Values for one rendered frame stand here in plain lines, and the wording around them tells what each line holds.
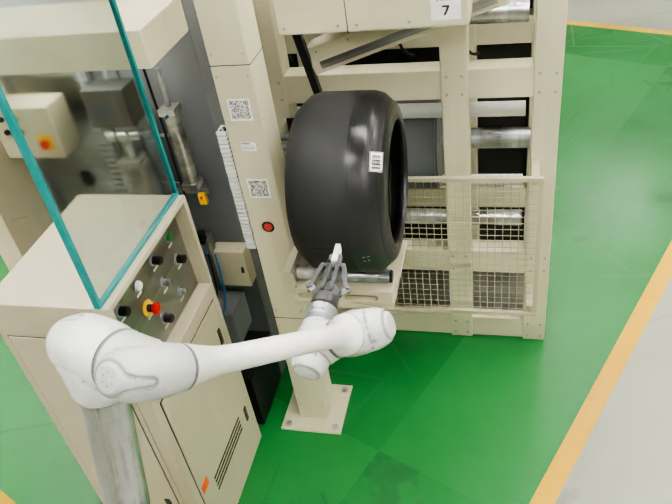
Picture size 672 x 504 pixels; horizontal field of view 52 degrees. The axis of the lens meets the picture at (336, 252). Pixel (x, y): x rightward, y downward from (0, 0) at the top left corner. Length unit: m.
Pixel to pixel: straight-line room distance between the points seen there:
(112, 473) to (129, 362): 0.38
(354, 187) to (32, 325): 0.99
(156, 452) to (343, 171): 1.09
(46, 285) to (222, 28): 0.89
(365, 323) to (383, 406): 1.50
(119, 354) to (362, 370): 2.07
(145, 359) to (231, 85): 1.07
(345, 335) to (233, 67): 0.92
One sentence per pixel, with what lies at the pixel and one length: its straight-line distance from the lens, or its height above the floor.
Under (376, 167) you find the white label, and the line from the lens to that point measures 2.03.
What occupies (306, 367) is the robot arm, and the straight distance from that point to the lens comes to 1.75.
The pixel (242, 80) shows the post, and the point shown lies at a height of 1.61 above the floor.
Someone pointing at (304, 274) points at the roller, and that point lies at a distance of 2.42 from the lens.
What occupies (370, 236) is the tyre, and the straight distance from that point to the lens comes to 2.08.
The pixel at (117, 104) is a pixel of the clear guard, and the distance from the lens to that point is 2.04.
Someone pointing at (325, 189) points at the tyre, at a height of 1.33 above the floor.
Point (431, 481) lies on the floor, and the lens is 2.91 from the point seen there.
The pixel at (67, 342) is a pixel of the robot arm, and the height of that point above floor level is 1.52.
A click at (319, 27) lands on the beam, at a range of 2.30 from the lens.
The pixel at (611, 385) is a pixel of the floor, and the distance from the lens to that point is 3.27.
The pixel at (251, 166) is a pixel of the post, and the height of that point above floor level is 1.31.
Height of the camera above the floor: 2.43
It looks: 38 degrees down
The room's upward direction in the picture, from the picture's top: 10 degrees counter-clockwise
